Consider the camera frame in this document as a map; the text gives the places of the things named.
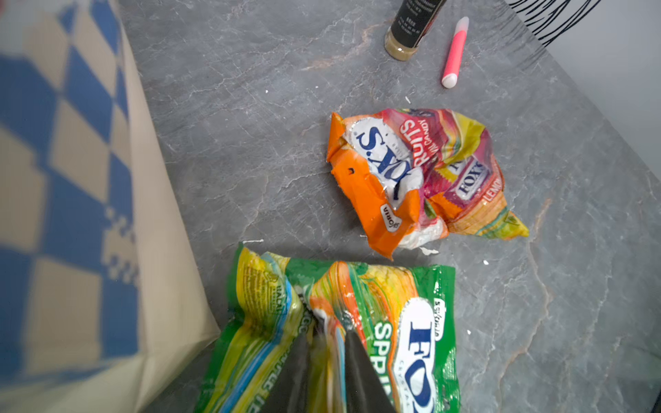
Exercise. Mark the orange pink Fox's candy bag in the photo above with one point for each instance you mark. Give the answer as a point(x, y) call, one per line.
point(418, 175)

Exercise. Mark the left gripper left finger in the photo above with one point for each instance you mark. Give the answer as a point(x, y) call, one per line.
point(290, 392)

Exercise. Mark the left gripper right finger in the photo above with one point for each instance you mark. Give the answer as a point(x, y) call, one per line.
point(364, 392)

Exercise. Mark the blue checkered paper bag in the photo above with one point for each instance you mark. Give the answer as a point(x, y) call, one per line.
point(102, 304)

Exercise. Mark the green Fox's spring tea bag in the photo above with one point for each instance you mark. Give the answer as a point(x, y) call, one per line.
point(403, 316)

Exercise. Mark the black lid spice jar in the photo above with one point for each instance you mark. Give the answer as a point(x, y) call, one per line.
point(411, 24)

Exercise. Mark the pink marker pen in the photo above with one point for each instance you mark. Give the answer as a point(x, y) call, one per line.
point(452, 68)

